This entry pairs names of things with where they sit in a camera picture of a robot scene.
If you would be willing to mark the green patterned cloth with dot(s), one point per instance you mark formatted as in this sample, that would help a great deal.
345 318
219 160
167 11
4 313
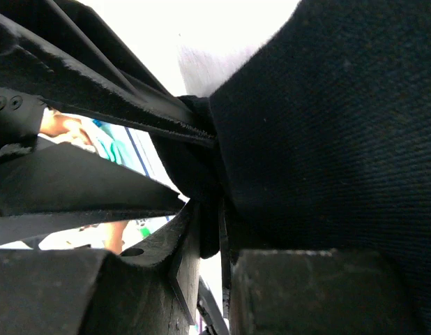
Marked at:
112 143

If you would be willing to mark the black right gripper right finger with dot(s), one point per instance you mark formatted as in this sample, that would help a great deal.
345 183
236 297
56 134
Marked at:
275 291

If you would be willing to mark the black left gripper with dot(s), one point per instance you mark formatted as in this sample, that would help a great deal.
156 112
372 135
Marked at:
62 54

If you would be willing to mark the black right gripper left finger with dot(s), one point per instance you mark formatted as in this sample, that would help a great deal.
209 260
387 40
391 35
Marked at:
93 291

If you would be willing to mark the black sock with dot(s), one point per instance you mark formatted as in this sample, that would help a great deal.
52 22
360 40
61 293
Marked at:
323 138

